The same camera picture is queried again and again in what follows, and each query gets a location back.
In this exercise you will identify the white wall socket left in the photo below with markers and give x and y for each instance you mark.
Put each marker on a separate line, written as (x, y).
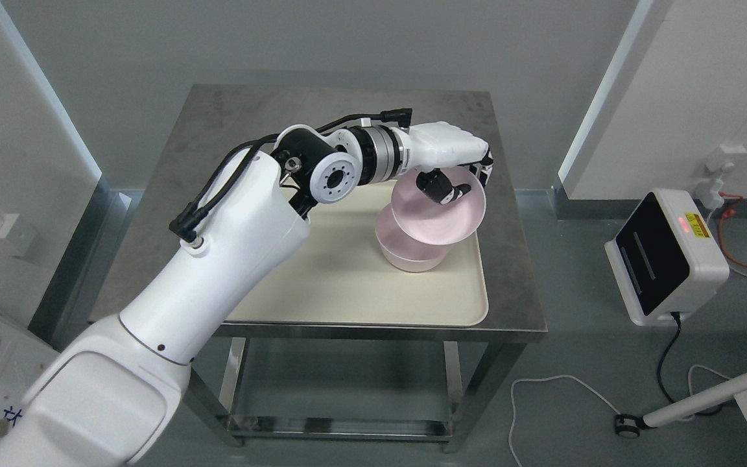
(17, 235)

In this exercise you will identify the pink bowl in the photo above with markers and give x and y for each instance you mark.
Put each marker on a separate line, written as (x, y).
(401, 250)
(438, 224)

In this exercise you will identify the white wall socket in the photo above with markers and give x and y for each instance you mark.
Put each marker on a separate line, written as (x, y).
(17, 235)
(722, 161)

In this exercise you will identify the white black box device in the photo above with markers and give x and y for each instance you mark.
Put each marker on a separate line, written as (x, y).
(665, 260)

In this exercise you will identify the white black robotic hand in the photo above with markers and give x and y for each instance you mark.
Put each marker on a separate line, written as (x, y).
(434, 146)

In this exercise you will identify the stainless steel table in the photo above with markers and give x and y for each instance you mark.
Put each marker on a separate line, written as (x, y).
(478, 358)

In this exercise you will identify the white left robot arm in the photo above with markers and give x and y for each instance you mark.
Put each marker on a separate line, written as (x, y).
(109, 396)

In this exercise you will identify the white wheeled stand leg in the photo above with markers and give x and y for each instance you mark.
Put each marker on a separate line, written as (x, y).
(628, 426)

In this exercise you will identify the cream plastic tray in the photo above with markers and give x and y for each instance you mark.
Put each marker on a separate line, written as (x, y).
(360, 285)

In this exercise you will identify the white wall socket right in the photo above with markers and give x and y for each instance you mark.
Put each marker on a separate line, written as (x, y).
(722, 161)

